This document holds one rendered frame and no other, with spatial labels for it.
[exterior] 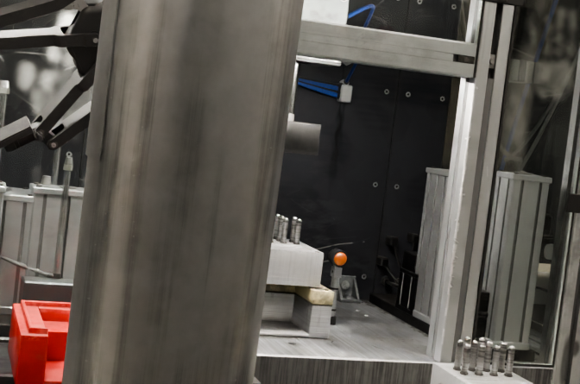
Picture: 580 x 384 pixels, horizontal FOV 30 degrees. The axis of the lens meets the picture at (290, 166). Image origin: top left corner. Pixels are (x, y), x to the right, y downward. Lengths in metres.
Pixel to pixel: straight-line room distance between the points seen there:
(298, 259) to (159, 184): 0.99
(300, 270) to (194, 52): 1.01
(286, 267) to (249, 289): 0.95
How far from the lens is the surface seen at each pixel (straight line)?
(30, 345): 1.13
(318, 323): 1.51
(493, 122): 1.46
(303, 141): 1.55
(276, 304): 1.57
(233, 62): 0.52
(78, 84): 1.11
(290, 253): 1.49
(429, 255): 1.66
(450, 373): 1.34
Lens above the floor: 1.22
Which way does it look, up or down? 3 degrees down
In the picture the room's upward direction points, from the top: 7 degrees clockwise
